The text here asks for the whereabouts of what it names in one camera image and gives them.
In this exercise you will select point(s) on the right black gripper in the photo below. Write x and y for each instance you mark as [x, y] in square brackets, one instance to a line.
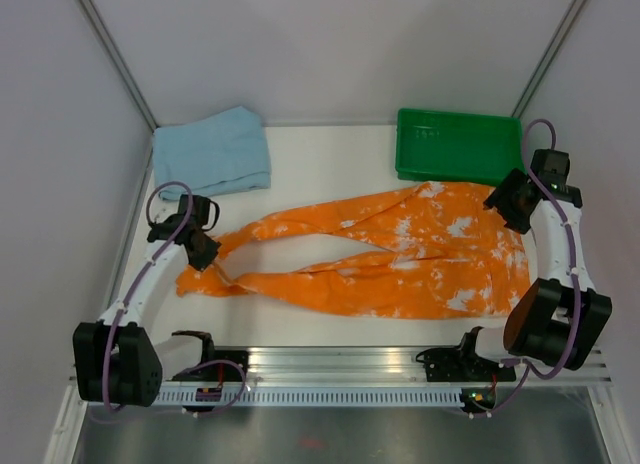
[500, 198]

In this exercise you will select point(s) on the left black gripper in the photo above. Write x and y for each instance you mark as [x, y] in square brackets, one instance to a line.
[211, 251]

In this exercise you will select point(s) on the orange tie-dye trousers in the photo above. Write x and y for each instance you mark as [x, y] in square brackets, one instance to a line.
[438, 254]

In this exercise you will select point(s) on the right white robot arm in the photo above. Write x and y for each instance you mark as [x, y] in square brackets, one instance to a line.
[561, 316]

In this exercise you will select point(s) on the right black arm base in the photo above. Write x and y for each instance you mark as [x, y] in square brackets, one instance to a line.
[462, 364]

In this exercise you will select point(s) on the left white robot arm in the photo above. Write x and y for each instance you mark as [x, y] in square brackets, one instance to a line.
[116, 362]

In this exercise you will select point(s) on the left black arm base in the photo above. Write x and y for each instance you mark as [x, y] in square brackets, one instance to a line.
[210, 366]

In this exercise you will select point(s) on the light blue folded trousers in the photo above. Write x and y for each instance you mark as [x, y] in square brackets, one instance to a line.
[223, 154]

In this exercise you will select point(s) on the green plastic tray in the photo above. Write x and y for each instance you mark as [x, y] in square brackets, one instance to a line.
[456, 147]

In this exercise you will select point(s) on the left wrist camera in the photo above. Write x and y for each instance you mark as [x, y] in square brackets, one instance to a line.
[200, 208]

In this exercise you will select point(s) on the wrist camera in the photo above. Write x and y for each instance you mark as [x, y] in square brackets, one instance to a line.
[200, 208]
[551, 167]

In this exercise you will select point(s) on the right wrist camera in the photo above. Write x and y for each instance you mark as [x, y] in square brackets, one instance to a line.
[551, 167]

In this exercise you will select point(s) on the white slotted cable duct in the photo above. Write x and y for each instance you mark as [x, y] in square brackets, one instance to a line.
[312, 397]

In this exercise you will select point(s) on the aluminium mounting rail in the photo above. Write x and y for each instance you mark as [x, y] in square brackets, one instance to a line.
[351, 366]

